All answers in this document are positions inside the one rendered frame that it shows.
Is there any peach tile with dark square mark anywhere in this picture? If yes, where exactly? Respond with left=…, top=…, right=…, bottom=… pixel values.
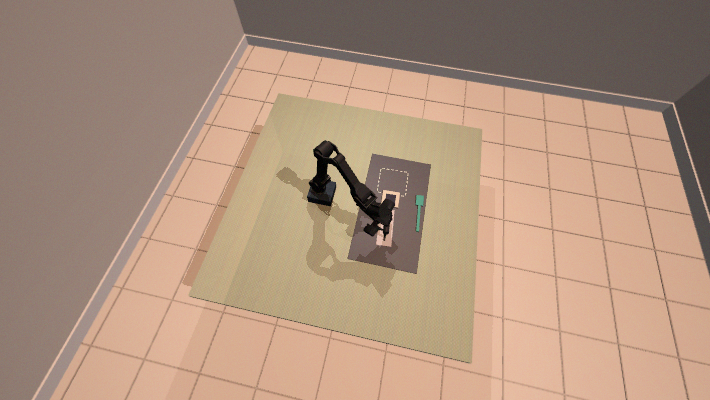
left=381, top=190, right=400, bottom=208

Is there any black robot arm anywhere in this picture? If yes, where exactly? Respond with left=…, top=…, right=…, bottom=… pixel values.
left=308, top=140, right=393, bottom=227

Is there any green small trowel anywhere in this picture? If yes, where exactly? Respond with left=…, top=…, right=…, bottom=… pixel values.
left=416, top=195, right=424, bottom=232

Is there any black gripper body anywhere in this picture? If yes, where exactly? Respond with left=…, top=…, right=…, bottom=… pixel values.
left=363, top=199, right=395, bottom=237

